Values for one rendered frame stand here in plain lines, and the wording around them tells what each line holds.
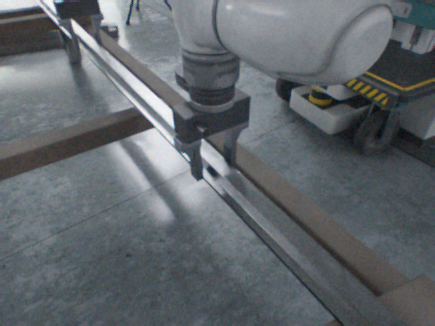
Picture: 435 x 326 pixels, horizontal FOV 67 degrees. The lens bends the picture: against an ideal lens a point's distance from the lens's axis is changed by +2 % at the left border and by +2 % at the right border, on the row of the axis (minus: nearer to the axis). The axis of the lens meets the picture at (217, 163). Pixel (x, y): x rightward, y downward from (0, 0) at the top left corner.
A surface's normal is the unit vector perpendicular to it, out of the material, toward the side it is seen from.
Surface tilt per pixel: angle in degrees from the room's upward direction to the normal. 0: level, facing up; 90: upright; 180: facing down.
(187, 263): 0
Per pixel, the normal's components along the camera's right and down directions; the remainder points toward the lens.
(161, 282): -0.01, -0.76
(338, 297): -0.80, 0.15
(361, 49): 0.53, 0.63
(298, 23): -0.62, 0.19
